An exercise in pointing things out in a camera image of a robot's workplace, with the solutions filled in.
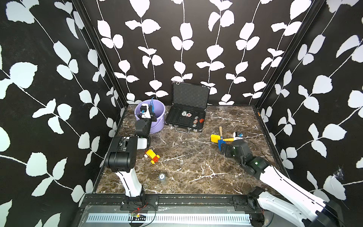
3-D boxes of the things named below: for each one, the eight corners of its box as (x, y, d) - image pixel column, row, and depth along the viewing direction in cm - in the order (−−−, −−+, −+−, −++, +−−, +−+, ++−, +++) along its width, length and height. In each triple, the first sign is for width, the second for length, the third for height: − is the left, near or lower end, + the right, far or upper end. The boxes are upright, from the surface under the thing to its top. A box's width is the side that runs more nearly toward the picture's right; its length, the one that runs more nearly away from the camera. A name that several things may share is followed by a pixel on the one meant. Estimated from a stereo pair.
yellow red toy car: (143, 156, 93) (141, 152, 89) (150, 150, 96) (149, 146, 92) (153, 165, 89) (152, 162, 85) (160, 158, 92) (159, 155, 88)
